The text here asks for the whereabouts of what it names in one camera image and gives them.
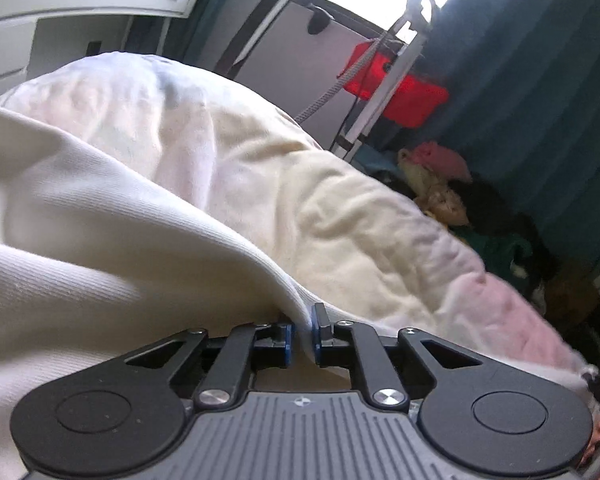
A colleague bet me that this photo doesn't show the cream white jacket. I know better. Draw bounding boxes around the cream white jacket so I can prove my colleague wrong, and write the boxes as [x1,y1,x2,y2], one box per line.
[0,100,333,480]

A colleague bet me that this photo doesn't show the brown bag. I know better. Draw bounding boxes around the brown bag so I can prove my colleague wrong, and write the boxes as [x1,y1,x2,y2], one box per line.
[549,260,600,323]

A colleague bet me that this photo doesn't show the garment steamer stand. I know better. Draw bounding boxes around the garment steamer stand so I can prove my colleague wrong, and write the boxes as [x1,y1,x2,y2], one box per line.
[295,0,437,161]

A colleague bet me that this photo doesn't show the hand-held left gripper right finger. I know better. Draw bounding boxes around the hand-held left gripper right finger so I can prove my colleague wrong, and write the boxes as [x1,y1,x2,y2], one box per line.
[310,302,484,408]

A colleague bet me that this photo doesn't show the dark blue curtain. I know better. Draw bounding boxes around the dark blue curtain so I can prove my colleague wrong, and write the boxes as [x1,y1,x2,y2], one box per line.
[420,0,600,273]

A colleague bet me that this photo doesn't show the pile of dark clothes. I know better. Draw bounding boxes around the pile of dark clothes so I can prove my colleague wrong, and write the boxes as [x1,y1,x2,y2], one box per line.
[397,150,600,361]

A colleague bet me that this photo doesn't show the green garment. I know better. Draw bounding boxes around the green garment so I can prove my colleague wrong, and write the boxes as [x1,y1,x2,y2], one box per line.
[459,232,532,282]

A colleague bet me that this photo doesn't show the pastel pink blue duvet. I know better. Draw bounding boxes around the pastel pink blue duvet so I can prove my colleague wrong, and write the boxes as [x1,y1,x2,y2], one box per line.
[0,52,600,398]

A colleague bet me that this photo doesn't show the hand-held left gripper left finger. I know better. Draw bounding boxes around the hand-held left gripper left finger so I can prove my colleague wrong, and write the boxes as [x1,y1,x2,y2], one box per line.
[124,321,297,409]

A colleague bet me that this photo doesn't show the red bag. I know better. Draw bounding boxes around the red bag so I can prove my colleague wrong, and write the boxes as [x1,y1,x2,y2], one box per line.
[344,42,450,127]

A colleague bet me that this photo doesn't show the white dressing table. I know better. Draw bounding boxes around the white dressing table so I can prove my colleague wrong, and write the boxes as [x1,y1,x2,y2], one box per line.
[0,0,202,102]

